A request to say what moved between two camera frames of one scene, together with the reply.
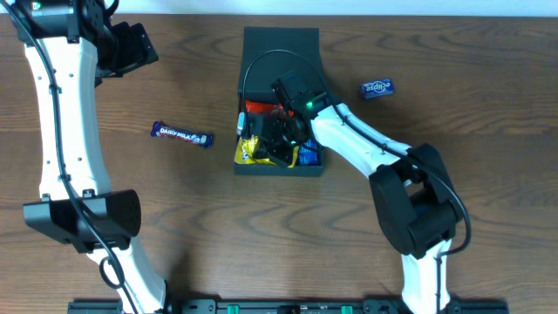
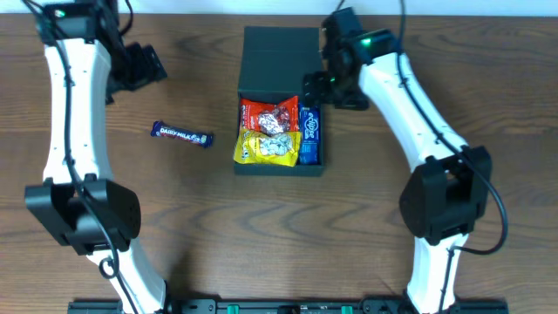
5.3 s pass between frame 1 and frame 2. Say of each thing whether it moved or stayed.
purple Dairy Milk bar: stayed
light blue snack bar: stayed
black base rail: stayed
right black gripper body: moved
